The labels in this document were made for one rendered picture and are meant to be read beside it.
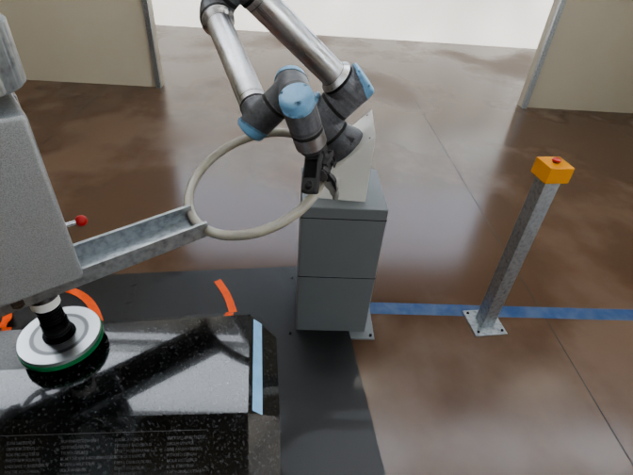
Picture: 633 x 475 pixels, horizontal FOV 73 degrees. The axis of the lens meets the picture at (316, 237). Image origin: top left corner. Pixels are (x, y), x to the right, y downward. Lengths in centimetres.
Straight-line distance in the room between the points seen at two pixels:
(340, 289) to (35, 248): 152
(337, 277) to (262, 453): 114
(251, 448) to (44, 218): 75
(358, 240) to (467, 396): 98
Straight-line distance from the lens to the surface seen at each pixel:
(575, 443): 253
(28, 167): 103
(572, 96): 693
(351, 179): 194
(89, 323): 143
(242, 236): 124
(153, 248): 127
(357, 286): 225
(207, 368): 131
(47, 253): 113
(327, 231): 200
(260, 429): 126
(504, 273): 250
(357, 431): 217
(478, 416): 239
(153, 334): 142
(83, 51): 639
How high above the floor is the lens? 190
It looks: 37 degrees down
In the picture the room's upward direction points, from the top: 5 degrees clockwise
